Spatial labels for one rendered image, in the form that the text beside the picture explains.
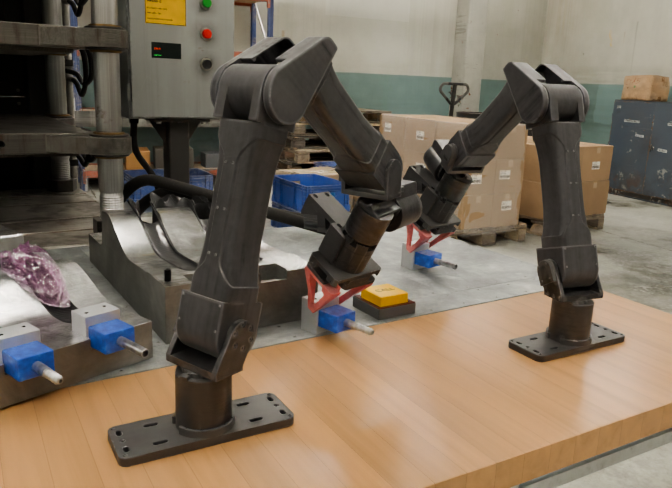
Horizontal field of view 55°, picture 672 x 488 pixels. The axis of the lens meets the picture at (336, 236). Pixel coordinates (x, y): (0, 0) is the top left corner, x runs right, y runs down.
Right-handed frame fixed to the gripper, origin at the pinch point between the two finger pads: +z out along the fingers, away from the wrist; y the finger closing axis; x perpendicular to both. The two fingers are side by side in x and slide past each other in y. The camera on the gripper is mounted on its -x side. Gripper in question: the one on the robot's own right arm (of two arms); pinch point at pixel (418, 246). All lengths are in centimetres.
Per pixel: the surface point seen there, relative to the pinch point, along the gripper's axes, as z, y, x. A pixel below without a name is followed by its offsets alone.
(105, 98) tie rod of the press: 7, 42, -70
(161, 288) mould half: -6, 63, 3
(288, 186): 190, -197, -243
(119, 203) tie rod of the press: 30, 39, -57
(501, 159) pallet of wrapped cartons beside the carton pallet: 111, -313, -161
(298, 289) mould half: -5.9, 41.4, 9.0
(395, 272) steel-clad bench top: 4.1, 6.8, 2.4
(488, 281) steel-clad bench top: -3.5, -4.9, 15.8
